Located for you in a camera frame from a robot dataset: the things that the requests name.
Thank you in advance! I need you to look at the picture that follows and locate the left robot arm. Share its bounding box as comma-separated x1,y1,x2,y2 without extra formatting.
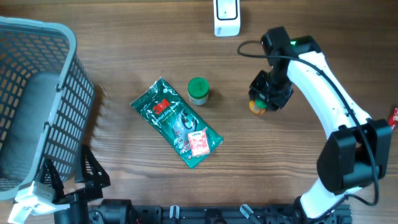
35,144,141,223

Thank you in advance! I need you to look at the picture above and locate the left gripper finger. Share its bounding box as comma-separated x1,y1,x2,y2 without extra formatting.
75,144,111,189
35,159,65,199

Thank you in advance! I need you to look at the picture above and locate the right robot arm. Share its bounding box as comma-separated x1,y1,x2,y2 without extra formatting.
249,27,392,223

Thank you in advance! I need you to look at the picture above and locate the green cap sauce bottle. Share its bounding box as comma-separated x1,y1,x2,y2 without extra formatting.
249,99,267,115

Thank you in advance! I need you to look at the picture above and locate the pink tissue packet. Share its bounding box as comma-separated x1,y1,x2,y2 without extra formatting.
188,131,210,157

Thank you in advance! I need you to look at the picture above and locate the red coffee stick sachet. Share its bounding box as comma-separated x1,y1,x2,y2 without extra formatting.
388,106,398,130

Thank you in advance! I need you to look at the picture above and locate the green 3M gloves packet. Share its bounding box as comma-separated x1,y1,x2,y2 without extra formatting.
131,78,223,169

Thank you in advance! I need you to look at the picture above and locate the green lid white jar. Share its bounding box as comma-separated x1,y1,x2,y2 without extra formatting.
188,77,210,106

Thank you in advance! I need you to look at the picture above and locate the grey plastic mesh basket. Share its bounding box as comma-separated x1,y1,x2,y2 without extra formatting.
1,17,95,200

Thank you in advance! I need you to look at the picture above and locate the white barcode scanner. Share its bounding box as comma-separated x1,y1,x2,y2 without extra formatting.
213,0,241,37

